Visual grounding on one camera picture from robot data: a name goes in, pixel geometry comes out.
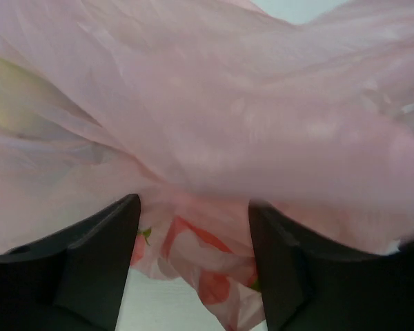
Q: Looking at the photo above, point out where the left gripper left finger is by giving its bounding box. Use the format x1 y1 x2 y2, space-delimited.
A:
0 194 140 330

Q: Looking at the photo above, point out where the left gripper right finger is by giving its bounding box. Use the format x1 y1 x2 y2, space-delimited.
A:
248 203 414 330

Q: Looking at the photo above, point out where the pink plastic bag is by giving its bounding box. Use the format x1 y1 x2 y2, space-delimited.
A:
0 1 414 330

